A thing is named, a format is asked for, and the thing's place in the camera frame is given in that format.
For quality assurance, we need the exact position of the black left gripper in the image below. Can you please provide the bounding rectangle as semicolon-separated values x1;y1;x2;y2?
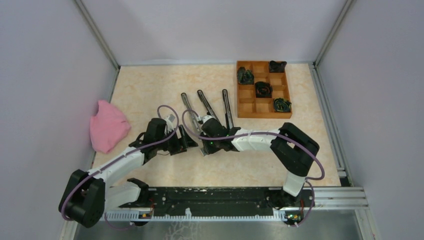
155;124;198;156

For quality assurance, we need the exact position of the black stapler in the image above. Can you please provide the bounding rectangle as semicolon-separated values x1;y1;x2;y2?
197;89;219;122
222;89;234;129

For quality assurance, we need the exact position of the staple box tray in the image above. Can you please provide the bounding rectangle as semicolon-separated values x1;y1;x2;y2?
200;147;209;156

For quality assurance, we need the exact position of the grey silver stapler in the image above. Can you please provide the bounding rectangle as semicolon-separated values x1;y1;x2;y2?
180;92;202;135

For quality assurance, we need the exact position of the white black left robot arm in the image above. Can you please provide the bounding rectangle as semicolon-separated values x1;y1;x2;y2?
58;118;198;228

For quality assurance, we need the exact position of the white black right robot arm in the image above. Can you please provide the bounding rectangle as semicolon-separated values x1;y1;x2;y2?
200;117;320;206

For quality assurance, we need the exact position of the wooden compartment tray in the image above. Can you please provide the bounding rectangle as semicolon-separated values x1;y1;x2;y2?
236;60;293;119

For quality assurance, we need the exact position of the green camouflage rolled sock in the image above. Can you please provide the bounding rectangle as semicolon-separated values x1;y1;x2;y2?
236;66;254;85

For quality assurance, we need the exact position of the blue green rolled sock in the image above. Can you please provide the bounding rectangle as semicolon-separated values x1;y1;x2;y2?
273;98;292;113

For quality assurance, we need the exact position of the pink cloth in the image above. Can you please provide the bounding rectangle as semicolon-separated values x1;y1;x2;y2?
89;100;131;154

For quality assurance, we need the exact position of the dark rolled sock back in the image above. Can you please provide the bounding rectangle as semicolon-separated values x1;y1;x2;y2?
268;60;288;73

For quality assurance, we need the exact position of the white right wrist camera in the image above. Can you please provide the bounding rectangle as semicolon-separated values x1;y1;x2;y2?
197;115;215;125

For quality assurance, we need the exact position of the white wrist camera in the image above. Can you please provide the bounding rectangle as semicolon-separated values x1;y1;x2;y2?
197;115;215;125
164;114;176;126

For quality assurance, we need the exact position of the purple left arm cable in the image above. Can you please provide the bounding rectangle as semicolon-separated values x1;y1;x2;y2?
60;104;180;231

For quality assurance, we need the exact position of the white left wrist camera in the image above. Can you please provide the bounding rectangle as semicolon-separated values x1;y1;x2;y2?
164;114;176;126

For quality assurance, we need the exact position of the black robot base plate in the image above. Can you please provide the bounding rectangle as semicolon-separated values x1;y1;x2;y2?
120;178;315;226

